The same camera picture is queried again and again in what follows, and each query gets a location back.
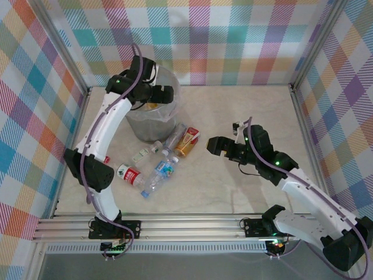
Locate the clear ribbed plastic bottle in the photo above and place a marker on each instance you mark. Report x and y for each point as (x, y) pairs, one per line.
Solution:
(176, 137)

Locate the water bottle blue label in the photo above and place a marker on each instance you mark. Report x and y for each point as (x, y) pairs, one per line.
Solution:
(163, 169)

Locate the water bottle red white label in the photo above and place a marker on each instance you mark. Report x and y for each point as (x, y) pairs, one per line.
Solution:
(128, 173)

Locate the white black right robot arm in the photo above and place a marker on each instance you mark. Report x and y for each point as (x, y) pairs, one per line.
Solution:
(314, 201)

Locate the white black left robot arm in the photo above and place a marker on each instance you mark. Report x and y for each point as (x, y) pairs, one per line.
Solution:
(105, 122)

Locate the grey metal mesh waste bin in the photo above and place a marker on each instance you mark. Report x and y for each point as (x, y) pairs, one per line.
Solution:
(151, 128)

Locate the white bottle cap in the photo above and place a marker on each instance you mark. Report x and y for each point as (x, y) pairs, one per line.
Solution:
(174, 159)

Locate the small lit circuit board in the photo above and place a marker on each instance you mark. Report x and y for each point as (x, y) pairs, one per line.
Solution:
(277, 244)
(113, 248)

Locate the aluminium table edge rail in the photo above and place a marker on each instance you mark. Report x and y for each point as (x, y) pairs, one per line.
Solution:
(309, 131)
(82, 111)

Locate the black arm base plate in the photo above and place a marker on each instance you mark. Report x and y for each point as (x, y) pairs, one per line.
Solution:
(132, 229)
(252, 229)

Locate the wide aluminium mounting rail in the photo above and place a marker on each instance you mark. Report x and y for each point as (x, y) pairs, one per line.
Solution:
(189, 227)

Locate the aluminium frame corner post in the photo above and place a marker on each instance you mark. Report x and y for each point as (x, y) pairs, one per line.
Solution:
(62, 48)
(317, 43)

